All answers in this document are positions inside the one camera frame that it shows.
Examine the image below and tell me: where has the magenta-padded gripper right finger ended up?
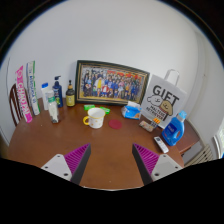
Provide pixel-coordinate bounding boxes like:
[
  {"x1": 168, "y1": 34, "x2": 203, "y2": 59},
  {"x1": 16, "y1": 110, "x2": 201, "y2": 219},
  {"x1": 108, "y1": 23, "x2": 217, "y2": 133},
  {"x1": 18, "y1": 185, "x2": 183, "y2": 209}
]
[{"x1": 131, "y1": 143, "x2": 185, "y2": 186}]

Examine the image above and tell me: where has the brown yellow-labelled pump bottle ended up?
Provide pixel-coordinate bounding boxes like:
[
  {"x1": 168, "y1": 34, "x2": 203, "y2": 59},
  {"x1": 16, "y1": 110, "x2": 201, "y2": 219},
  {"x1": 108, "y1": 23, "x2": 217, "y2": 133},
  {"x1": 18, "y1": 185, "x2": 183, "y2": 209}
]
[{"x1": 65, "y1": 79, "x2": 76, "y2": 108}]

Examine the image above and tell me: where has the blue detergent bottle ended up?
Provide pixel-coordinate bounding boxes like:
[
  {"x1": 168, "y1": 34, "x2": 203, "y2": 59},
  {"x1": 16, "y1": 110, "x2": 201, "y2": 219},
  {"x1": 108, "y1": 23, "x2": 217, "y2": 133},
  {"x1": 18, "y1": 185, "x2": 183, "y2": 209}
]
[{"x1": 161, "y1": 110, "x2": 188, "y2": 147}]

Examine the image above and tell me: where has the colourful puzzle cube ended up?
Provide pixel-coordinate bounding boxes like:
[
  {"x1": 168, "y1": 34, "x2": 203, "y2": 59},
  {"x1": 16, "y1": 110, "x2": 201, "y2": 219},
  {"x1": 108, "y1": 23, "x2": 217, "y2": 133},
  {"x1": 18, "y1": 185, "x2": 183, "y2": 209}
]
[{"x1": 150, "y1": 117, "x2": 162, "y2": 129}]

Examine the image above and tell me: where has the blue tissue pack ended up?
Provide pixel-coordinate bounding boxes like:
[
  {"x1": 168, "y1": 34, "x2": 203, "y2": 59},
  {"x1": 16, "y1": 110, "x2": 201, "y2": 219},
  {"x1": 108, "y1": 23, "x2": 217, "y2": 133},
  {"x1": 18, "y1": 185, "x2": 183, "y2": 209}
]
[{"x1": 120, "y1": 100, "x2": 143, "y2": 120}]

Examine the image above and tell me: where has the white blue-capped lotion bottle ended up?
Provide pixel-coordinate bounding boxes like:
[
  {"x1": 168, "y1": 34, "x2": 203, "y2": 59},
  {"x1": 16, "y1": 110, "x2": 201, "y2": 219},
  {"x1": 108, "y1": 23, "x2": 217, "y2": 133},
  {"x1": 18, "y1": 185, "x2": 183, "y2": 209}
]
[{"x1": 40, "y1": 82, "x2": 51, "y2": 111}]

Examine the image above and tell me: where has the flat round red coaster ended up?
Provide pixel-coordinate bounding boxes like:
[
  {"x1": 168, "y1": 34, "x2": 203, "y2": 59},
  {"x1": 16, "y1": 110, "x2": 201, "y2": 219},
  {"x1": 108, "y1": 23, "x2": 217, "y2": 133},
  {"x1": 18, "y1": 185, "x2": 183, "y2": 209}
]
[{"x1": 108, "y1": 118, "x2": 123, "y2": 130}]

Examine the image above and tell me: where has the white wall radiator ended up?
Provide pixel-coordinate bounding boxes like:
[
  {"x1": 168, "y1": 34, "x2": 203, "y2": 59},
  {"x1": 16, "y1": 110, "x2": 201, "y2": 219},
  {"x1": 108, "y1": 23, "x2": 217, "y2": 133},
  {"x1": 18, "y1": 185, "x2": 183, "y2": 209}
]
[{"x1": 184, "y1": 143, "x2": 214, "y2": 167}]

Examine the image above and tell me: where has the green white shuttlecock tube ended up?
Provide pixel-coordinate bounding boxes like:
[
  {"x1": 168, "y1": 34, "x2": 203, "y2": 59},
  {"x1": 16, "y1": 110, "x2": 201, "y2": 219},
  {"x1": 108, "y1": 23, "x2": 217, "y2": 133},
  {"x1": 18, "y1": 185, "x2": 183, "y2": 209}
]
[{"x1": 25, "y1": 60, "x2": 41, "y2": 116}]

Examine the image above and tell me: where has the framed group picture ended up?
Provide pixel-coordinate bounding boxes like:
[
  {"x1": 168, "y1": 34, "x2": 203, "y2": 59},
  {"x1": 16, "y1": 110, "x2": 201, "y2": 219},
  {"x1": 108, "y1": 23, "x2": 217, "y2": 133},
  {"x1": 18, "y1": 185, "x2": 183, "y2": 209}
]
[{"x1": 74, "y1": 59, "x2": 151, "y2": 107}]

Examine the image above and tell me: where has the clear green-labelled drink bottle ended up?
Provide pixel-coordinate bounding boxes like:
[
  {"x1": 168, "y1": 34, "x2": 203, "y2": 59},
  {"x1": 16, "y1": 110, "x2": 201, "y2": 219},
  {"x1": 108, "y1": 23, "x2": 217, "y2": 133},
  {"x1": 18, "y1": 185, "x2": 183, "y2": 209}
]
[{"x1": 46, "y1": 89, "x2": 61, "y2": 125}]

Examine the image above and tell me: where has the pink shuttlecock tube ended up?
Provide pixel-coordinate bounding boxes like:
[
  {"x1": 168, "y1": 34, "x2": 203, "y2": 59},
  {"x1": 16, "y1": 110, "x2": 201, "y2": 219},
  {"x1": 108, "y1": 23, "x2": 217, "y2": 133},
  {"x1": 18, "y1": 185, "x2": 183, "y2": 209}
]
[{"x1": 14, "y1": 65, "x2": 34, "y2": 124}]

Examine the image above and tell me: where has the white printed tote bag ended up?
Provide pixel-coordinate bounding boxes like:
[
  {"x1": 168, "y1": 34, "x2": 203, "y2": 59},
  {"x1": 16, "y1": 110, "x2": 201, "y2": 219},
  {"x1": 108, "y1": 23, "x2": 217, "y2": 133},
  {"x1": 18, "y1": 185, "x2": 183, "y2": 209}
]
[{"x1": 139, "y1": 68, "x2": 188, "y2": 130}]

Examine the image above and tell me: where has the dark blue pump bottle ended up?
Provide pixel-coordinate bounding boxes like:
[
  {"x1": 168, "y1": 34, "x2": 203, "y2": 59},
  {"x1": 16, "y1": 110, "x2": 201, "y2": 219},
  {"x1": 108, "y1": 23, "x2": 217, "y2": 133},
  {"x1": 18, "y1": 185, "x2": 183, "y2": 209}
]
[{"x1": 52, "y1": 75, "x2": 64, "y2": 109}]

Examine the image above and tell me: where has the white yellow-rimmed enamel mug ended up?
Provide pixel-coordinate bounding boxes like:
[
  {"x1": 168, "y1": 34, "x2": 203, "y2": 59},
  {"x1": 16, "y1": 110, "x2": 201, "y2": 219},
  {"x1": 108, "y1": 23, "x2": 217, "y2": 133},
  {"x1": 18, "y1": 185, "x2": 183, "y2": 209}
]
[{"x1": 82, "y1": 107, "x2": 107, "y2": 130}]

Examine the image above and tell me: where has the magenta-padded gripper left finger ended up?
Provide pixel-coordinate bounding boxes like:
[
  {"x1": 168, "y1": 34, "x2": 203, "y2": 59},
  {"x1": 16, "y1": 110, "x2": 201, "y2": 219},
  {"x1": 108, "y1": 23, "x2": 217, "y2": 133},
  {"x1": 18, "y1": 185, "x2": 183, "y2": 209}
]
[{"x1": 40, "y1": 143, "x2": 92, "y2": 185}]

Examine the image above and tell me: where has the white remote control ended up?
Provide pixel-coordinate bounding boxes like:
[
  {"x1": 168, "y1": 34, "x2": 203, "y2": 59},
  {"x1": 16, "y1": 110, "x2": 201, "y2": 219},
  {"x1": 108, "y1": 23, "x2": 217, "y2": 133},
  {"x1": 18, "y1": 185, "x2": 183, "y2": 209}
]
[{"x1": 153, "y1": 135, "x2": 170, "y2": 154}]

